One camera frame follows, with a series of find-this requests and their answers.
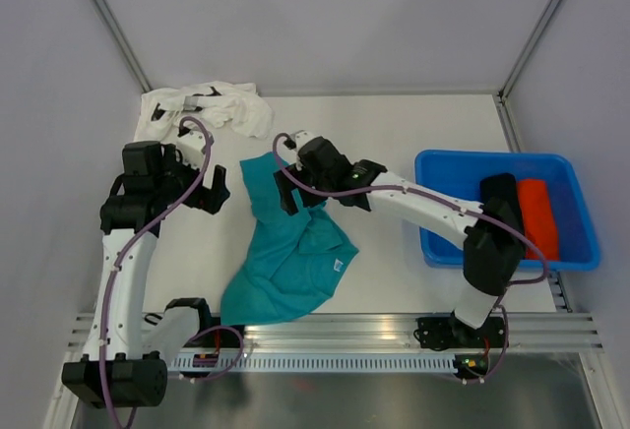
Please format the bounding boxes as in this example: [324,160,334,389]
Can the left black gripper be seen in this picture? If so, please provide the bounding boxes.
[155,146,228,215]

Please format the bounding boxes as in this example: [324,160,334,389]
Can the teal t-shirt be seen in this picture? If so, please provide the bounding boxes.
[220,153,358,327]

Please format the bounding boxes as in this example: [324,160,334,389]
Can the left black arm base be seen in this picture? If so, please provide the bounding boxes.
[192,318,245,352]

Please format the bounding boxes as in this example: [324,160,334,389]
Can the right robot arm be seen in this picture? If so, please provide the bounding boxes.
[272,131,526,345]

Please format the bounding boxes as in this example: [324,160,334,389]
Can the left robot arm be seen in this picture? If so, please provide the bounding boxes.
[61,133,230,409]

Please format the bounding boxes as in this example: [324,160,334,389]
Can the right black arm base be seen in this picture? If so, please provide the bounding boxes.
[413,316,506,351]

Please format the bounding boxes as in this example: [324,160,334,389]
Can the white t-shirt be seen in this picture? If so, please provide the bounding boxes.
[134,81,275,141]

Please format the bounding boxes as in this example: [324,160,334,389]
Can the blue plastic bin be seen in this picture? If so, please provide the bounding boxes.
[414,150,600,273]

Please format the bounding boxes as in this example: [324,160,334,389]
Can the rolled black t-shirt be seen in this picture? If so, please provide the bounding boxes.
[479,173,521,215]

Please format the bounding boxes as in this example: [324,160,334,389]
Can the rolled orange t-shirt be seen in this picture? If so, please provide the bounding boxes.
[517,179,560,261]

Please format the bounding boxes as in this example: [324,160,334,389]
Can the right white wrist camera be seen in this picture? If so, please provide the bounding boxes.
[289,130,319,151]

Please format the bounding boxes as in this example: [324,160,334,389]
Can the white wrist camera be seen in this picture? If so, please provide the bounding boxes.
[175,130,214,170]
[289,130,319,151]

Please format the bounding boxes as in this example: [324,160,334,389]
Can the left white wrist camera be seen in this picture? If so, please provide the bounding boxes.
[175,130,214,170]

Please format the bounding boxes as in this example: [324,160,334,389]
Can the white slotted cable duct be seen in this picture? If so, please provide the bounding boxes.
[168,352,456,374]

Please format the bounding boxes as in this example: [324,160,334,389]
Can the left aluminium frame post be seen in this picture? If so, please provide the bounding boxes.
[89,0,153,92]

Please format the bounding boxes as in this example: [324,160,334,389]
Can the aluminium frame post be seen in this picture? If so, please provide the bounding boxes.
[89,0,153,92]
[497,0,565,104]

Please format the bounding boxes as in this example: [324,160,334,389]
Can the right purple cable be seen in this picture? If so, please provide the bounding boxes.
[272,133,550,385]

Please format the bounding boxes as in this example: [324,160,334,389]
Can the aluminium mounting rail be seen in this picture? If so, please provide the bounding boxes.
[68,313,604,354]

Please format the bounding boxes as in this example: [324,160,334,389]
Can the right aluminium frame post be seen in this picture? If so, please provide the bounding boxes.
[497,0,565,104]

